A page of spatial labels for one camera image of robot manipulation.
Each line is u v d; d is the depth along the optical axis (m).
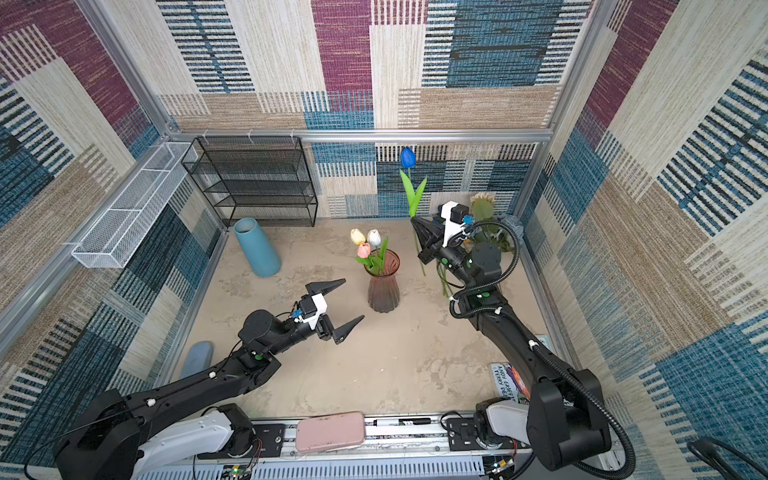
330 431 0.74
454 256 0.64
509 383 0.79
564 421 0.40
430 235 0.65
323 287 0.66
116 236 0.71
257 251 0.97
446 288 1.02
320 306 0.57
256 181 1.11
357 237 0.75
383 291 0.99
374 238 0.77
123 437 0.40
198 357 0.89
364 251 0.73
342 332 0.63
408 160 0.63
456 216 0.60
